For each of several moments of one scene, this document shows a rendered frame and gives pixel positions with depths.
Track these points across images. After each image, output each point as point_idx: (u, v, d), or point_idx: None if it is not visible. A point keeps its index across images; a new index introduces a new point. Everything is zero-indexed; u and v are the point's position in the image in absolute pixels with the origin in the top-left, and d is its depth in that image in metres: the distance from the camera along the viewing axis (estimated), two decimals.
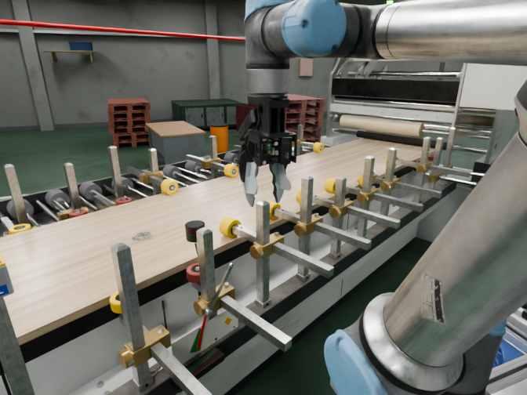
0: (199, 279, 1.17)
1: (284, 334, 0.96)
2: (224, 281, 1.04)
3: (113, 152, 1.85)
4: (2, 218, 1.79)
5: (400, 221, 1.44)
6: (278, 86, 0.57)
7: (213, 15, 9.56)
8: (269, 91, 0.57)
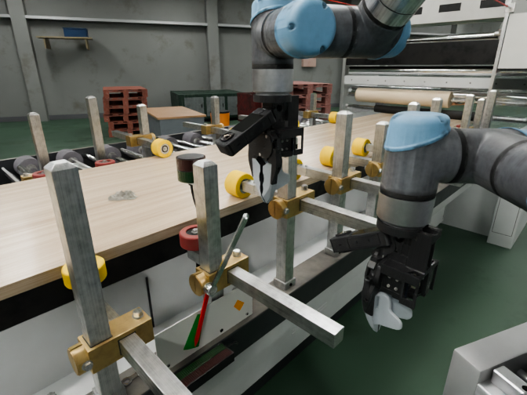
0: (197, 245, 0.81)
1: (331, 320, 0.61)
2: (236, 241, 0.69)
3: (92, 103, 1.49)
4: None
5: None
6: None
7: (214, 1, 9.20)
8: None
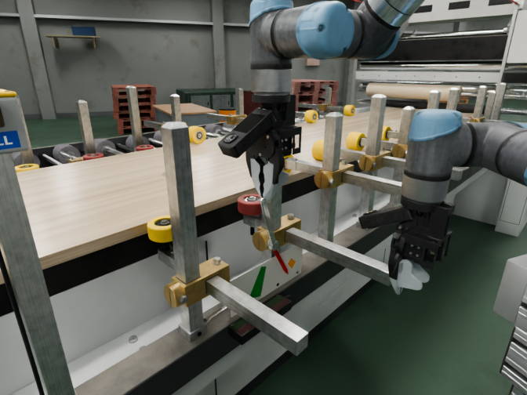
0: (255, 210, 0.92)
1: (385, 263, 0.72)
2: (268, 216, 0.73)
3: (132, 92, 1.60)
4: None
5: None
6: None
7: (219, 1, 9.31)
8: None
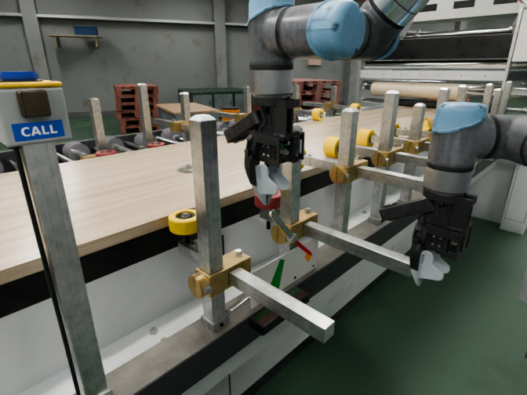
0: (272, 204, 0.93)
1: (405, 255, 0.73)
2: (281, 222, 0.73)
3: (143, 90, 1.61)
4: (16, 164, 1.56)
5: None
6: (288, 86, 0.58)
7: (221, 1, 9.32)
8: (281, 92, 0.57)
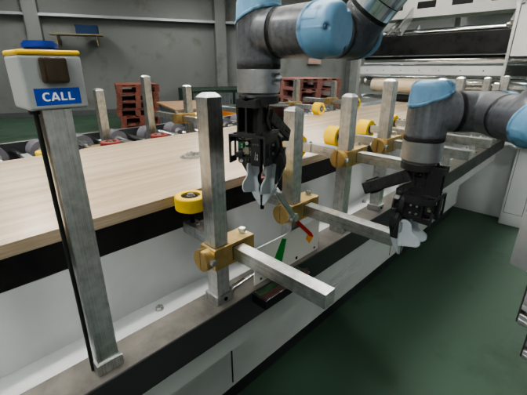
0: None
1: (387, 226, 0.78)
2: (283, 199, 0.76)
3: (146, 81, 1.64)
4: (23, 154, 1.59)
5: (492, 139, 1.23)
6: (251, 86, 0.57)
7: None
8: (243, 91, 0.58)
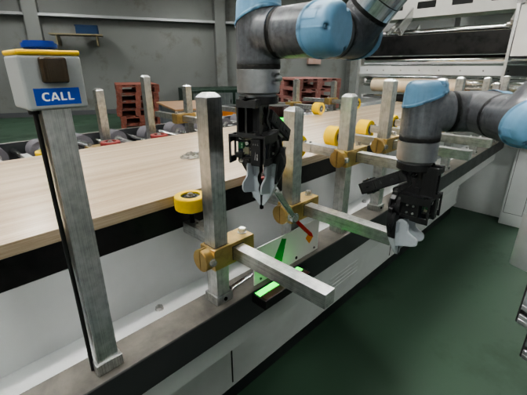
0: None
1: (385, 226, 0.78)
2: (283, 199, 0.76)
3: (146, 81, 1.64)
4: (22, 154, 1.59)
5: (492, 139, 1.23)
6: (251, 86, 0.57)
7: None
8: (243, 91, 0.58)
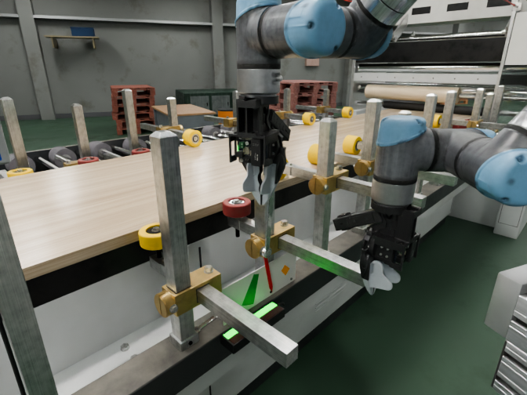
0: (239, 212, 0.94)
1: None
2: (270, 215, 0.74)
3: (128, 96, 1.59)
4: None
5: None
6: (252, 86, 0.57)
7: (219, 1, 9.30)
8: (243, 91, 0.58)
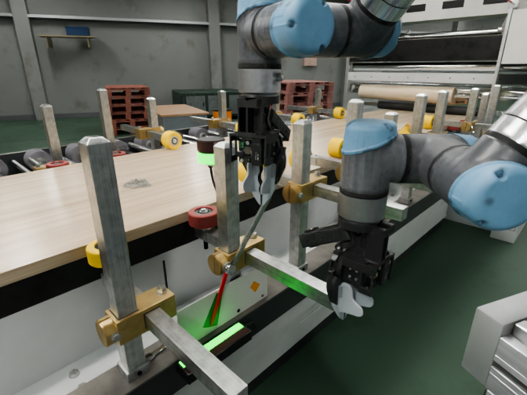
0: (205, 223, 0.86)
1: None
2: (257, 221, 0.71)
3: (103, 96, 1.51)
4: None
5: None
6: (252, 86, 0.57)
7: (215, 1, 9.22)
8: (244, 90, 0.58)
